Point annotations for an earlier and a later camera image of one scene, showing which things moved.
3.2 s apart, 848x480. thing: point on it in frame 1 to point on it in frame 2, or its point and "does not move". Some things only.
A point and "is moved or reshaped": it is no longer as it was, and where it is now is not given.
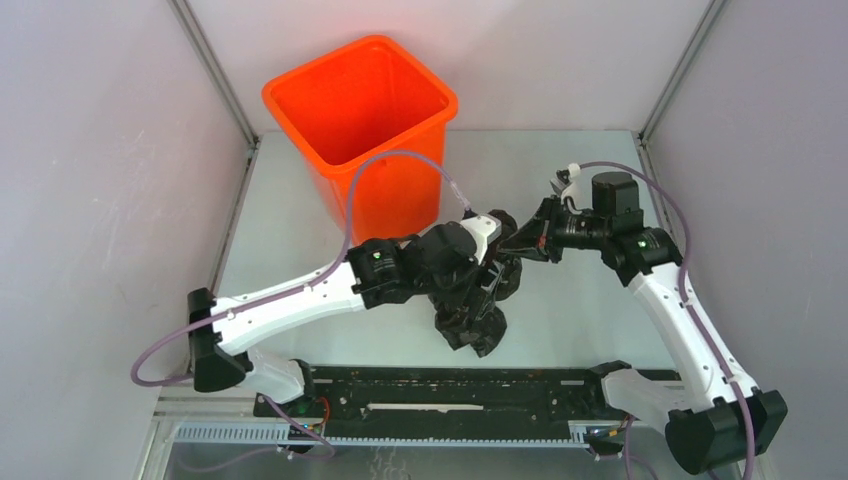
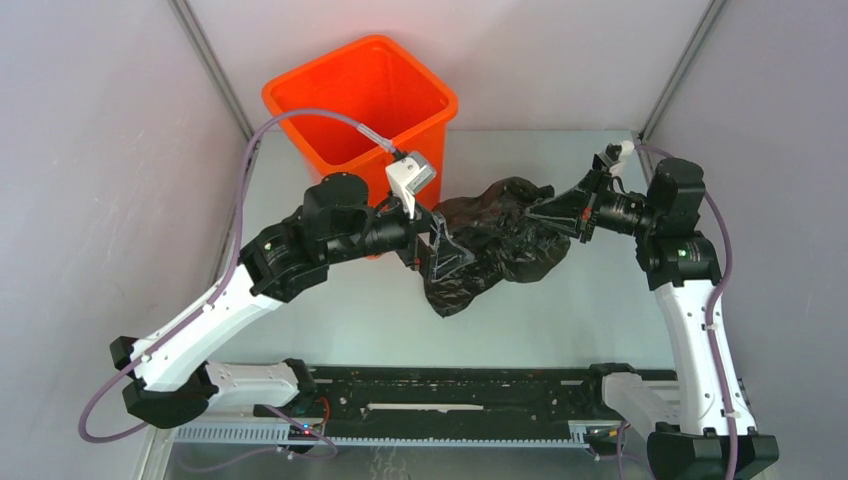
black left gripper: (491, 276) to (441, 255)
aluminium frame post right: (709, 15) does not move
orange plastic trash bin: (369, 97) does not move
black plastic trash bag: (477, 318) is moved or reshaped
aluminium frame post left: (203, 46) does not move
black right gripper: (538, 236) to (577, 209)
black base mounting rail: (450, 403) does not move
